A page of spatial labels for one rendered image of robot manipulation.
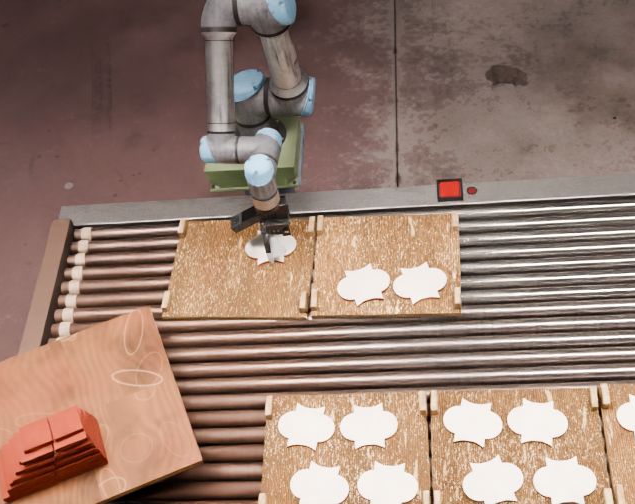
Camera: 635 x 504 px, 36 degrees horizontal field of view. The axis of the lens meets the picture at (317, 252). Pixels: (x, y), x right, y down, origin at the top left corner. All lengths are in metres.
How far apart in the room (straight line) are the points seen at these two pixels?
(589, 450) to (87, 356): 1.29
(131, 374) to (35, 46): 3.08
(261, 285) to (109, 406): 0.56
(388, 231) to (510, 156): 1.55
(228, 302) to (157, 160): 1.86
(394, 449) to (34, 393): 0.93
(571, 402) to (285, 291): 0.83
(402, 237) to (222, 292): 0.54
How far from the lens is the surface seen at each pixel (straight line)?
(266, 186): 2.59
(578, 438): 2.49
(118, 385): 2.57
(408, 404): 2.52
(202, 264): 2.86
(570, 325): 2.68
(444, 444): 2.46
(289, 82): 2.88
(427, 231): 2.83
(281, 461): 2.48
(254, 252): 2.83
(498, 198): 2.94
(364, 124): 4.48
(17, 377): 2.68
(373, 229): 2.85
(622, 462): 2.47
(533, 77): 4.66
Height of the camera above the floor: 3.13
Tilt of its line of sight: 51 degrees down
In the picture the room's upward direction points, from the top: 11 degrees counter-clockwise
